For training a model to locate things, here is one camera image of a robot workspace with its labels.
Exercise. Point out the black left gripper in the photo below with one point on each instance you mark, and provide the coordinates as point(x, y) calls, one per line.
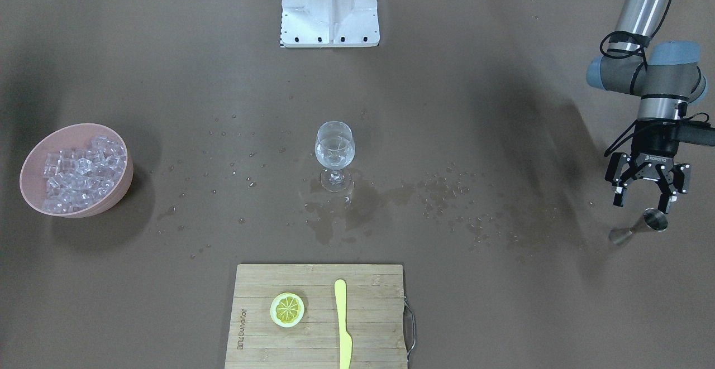
point(654, 153)

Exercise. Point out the steel cone jigger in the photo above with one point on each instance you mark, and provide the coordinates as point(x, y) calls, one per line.
point(651, 220)

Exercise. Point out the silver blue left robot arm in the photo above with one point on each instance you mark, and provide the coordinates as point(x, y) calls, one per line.
point(667, 80)

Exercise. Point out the clear wine glass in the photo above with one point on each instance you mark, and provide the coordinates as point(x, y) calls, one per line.
point(334, 149)

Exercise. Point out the clear ice cubes pile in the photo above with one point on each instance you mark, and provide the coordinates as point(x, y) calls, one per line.
point(79, 178)

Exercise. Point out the bamboo cutting board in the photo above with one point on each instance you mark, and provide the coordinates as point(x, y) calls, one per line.
point(376, 306)

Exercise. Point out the yellow plastic knife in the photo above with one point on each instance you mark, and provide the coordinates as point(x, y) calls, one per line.
point(344, 338)

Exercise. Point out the yellow lemon slice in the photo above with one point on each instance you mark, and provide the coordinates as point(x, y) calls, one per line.
point(287, 310)

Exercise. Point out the pink bowl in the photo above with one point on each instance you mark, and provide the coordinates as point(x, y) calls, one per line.
point(32, 183)

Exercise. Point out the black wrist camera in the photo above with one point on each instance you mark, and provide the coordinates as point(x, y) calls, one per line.
point(697, 133)

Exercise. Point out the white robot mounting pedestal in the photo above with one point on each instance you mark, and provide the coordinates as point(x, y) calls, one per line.
point(329, 24)

